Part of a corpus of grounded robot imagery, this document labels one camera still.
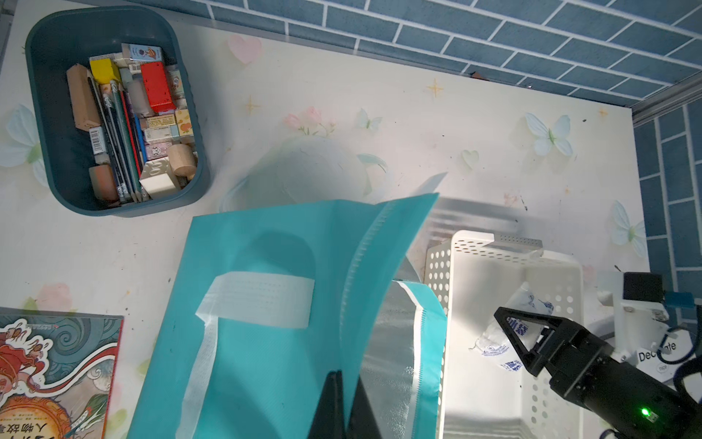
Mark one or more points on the floral table mat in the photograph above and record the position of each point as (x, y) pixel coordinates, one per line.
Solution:
(529, 163)

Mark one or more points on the yellow block in bin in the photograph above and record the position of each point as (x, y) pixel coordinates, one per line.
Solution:
(105, 71)

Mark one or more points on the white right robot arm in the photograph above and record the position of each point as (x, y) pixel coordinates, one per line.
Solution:
(643, 335)

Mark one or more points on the brown cardboard box in bin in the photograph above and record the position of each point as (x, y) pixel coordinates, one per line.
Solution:
(83, 106)

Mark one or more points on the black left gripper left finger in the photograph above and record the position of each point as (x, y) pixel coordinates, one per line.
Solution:
(328, 422)

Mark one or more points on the white eraser block in bin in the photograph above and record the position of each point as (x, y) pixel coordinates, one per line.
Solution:
(160, 186)

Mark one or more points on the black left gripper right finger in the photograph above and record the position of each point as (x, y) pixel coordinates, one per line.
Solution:
(362, 422)

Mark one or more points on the dark teal storage bin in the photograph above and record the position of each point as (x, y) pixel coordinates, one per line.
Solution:
(65, 39)

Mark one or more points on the white perforated plastic basket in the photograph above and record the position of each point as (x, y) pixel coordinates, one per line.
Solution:
(486, 390)

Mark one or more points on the colourful illustrated children's book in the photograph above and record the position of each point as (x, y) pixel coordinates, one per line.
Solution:
(57, 373)

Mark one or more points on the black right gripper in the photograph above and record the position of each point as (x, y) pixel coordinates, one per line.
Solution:
(583, 372)

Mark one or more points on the red box in bin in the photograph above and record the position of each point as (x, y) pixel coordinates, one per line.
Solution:
(157, 87)

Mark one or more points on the wooden cylinder in bin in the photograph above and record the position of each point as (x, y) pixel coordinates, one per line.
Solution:
(182, 161)

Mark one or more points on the teal insulated delivery bag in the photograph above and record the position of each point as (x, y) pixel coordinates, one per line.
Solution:
(265, 304)

